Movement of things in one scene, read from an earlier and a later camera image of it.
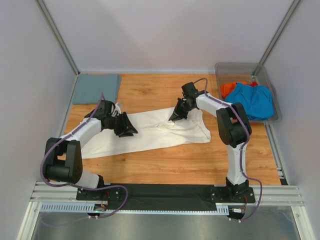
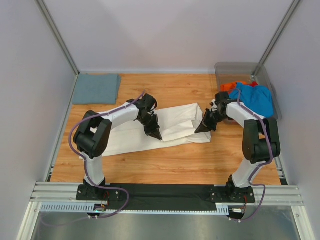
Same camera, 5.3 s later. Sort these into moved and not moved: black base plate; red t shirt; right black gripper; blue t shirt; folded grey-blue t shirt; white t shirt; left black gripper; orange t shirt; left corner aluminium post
Moved: white t shirt; right black gripper; left black gripper
Not moved: black base plate; orange t shirt; blue t shirt; left corner aluminium post; folded grey-blue t shirt; red t shirt
